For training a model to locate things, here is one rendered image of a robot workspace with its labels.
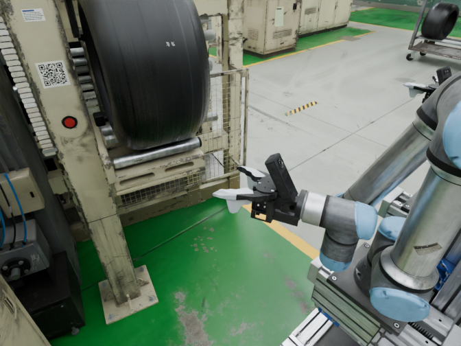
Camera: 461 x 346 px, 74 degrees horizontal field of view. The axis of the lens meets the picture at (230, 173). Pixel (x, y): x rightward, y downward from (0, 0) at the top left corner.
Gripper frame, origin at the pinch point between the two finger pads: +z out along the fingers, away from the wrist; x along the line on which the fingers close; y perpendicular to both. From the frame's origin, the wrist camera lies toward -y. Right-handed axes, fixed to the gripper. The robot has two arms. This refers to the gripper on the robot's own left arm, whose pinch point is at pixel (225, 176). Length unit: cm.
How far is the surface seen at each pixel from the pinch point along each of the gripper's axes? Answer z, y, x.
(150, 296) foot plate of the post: 51, 100, 27
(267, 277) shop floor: -3, 98, 66
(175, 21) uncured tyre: 25.7, -32.8, 20.0
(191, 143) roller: 29.5, 10.3, 35.4
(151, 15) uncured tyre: 30.6, -34.0, 15.9
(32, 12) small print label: 60, -33, 3
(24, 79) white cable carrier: 66, -15, 0
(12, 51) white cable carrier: 66, -23, -1
